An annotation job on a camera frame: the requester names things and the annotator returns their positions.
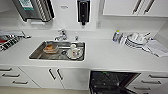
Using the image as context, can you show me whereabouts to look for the stainless steel dishwasher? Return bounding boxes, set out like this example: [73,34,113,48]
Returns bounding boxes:
[88,69,143,94]

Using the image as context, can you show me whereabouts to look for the white bowl with cup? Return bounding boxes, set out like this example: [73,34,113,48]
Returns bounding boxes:
[66,44,83,60]

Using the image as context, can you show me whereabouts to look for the small chrome sink knob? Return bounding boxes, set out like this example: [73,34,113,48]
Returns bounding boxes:
[74,35,79,42]

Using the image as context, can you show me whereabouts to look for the chrome sink faucet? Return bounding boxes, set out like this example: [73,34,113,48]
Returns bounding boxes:
[54,29,68,42]

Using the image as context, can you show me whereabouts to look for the orange food container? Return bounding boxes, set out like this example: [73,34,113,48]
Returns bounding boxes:
[42,43,60,55]

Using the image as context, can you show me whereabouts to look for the black soap dispenser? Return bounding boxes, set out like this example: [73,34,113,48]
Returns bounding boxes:
[76,0,91,27]

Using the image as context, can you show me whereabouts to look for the white double-door base cabinet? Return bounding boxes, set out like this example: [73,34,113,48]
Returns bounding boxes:
[18,66,91,92]

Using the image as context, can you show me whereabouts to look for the stainless steel sink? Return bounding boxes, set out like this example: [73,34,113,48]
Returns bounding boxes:
[28,40,86,63]

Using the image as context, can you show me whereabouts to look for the stacked white dishes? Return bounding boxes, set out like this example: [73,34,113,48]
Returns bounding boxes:
[125,31,152,50]

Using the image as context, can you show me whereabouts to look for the steel paper towel dispenser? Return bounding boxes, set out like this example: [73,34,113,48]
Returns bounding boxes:
[12,0,55,24]

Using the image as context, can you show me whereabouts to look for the white drawer stack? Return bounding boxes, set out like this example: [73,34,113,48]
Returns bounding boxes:
[0,65,41,90]
[128,71,168,94]

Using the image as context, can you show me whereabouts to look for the white wall outlet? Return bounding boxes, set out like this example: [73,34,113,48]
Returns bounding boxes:
[96,20,102,29]

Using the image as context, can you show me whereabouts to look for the small wall label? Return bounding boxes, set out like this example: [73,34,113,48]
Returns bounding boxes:
[59,4,70,10]

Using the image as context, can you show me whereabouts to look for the white wall cabinet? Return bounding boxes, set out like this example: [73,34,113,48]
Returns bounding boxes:
[102,0,168,18]

